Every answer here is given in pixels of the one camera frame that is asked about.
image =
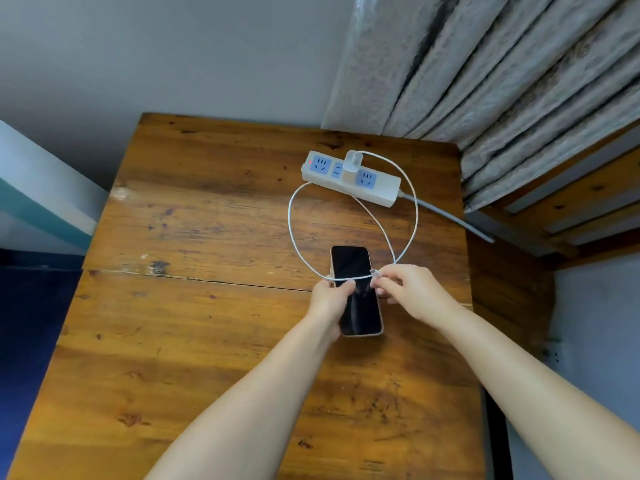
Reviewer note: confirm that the white and teal cabinet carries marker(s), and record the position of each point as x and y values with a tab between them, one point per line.
45	199

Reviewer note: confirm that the wooden table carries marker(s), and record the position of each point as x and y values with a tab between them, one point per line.
240	294

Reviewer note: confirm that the black smartphone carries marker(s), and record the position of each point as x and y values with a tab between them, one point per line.
356	289

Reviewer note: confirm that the person's right hand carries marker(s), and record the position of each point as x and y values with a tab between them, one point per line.
415	292

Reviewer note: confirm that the white wall socket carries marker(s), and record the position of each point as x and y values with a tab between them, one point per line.
555	353

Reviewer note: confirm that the wooden bed frame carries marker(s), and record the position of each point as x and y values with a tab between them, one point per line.
565	204

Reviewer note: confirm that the white power strip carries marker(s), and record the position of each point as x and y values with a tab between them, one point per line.
350	178

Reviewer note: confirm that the person's left hand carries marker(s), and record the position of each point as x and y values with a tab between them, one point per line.
326	302

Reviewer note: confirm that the person's left forearm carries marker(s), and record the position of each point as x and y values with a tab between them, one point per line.
240	409

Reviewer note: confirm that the person's right thumb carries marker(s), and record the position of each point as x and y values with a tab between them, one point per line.
387	271

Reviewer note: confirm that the person's left thumb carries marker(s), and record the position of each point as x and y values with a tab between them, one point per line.
346	292

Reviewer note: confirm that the white charger adapter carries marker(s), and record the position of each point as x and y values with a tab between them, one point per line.
353	161

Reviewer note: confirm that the grey patterned curtain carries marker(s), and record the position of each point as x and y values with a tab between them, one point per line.
500	69

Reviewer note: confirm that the person's right forearm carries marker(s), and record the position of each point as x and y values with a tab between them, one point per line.
540	389

